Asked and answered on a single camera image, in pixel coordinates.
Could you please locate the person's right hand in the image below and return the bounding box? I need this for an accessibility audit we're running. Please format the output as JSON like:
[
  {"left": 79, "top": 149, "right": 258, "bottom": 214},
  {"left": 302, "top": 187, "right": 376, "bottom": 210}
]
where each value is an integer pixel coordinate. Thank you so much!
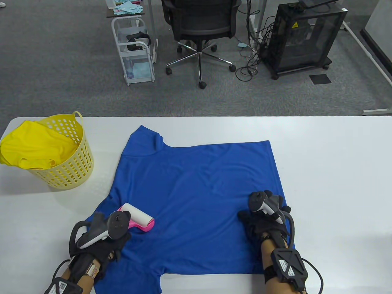
[{"left": 238, "top": 190, "right": 292, "bottom": 242}]

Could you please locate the person's left hand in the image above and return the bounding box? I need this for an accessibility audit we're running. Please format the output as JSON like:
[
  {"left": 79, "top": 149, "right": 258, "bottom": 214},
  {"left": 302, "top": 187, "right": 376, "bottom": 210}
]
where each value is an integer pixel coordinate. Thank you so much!
[{"left": 68, "top": 213, "right": 132, "bottom": 281}]

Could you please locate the pink lint roller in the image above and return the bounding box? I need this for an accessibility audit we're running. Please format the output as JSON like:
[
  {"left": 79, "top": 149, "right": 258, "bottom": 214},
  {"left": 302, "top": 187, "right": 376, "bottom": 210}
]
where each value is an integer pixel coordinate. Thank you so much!
[{"left": 117, "top": 203, "right": 155, "bottom": 232}]

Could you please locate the blue t-shirt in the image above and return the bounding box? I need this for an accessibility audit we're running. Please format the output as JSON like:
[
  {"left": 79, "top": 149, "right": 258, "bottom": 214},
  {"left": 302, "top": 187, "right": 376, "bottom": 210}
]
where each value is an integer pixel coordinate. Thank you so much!
[{"left": 84, "top": 125, "right": 296, "bottom": 294}]

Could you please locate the yellow t-shirt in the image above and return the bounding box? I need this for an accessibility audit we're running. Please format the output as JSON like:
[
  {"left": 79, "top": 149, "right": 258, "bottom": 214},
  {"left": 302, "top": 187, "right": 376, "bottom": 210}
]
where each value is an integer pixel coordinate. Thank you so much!
[{"left": 0, "top": 120, "right": 81, "bottom": 169}]

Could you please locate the grey left hand controller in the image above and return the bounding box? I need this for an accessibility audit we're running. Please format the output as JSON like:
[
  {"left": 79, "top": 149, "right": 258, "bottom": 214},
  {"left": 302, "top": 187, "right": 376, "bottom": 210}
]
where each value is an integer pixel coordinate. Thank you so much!
[{"left": 69, "top": 211, "right": 131, "bottom": 256}]

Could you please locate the yellow perforated plastic basket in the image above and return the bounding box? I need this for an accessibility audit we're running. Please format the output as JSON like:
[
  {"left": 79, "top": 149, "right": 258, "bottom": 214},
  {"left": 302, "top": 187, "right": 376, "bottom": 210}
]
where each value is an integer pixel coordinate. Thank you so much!
[{"left": 26, "top": 111, "right": 95, "bottom": 191}]

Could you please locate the black floor plate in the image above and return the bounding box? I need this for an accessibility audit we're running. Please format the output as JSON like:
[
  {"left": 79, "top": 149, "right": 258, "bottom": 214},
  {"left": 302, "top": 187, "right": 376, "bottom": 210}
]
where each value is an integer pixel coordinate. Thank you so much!
[{"left": 309, "top": 74, "right": 332, "bottom": 85}]

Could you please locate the light blue packet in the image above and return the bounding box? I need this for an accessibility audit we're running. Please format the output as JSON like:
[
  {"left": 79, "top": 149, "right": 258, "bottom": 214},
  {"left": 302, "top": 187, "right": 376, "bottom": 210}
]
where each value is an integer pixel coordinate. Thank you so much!
[{"left": 127, "top": 63, "right": 152, "bottom": 78}]

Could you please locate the black cabinet on wheels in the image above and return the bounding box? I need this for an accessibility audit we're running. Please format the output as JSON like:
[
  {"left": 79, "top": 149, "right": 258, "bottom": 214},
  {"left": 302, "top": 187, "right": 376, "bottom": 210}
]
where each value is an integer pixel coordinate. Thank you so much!
[{"left": 260, "top": 3, "right": 348, "bottom": 81}]

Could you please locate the white rolling cart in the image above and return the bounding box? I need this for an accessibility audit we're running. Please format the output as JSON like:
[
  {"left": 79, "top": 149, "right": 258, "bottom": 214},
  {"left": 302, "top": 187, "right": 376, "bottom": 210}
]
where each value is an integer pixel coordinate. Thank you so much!
[{"left": 111, "top": 17, "right": 155, "bottom": 86}]

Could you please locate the white desk leg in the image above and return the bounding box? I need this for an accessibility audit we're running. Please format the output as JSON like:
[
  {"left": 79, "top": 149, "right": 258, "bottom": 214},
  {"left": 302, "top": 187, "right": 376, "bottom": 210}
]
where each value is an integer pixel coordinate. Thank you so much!
[
  {"left": 147, "top": 0, "right": 160, "bottom": 63},
  {"left": 249, "top": 0, "right": 267, "bottom": 51}
]

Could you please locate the black office chair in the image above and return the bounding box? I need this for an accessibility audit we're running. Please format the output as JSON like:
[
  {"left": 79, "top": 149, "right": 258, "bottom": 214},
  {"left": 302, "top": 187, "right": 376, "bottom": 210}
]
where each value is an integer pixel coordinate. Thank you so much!
[{"left": 161, "top": 0, "right": 242, "bottom": 90}]

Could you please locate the black headset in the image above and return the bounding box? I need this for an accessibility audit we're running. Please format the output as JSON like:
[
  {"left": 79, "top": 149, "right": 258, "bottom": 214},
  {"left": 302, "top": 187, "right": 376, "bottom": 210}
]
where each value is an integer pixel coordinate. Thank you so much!
[{"left": 126, "top": 32, "right": 152, "bottom": 51}]

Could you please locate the pile of light blue cloths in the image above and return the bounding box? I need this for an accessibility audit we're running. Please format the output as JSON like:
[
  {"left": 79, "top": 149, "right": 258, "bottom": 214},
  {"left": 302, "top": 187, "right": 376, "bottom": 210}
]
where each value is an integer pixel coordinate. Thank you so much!
[{"left": 113, "top": 0, "right": 144, "bottom": 15}]

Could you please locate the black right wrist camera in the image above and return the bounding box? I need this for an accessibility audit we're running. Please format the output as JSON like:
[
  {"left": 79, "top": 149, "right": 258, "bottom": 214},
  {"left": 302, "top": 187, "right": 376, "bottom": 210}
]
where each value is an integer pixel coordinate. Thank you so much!
[{"left": 263, "top": 249, "right": 309, "bottom": 291}]

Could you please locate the tangle of black cables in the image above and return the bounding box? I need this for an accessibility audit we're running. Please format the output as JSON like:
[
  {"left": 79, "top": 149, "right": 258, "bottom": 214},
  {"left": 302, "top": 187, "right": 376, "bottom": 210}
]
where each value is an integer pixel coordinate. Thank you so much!
[{"left": 236, "top": 0, "right": 276, "bottom": 82}]

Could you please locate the white desk frame rail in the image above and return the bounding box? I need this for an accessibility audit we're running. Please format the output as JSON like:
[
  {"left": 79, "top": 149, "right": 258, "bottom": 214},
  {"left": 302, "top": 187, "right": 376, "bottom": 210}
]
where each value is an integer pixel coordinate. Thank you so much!
[{"left": 341, "top": 21, "right": 392, "bottom": 88}]

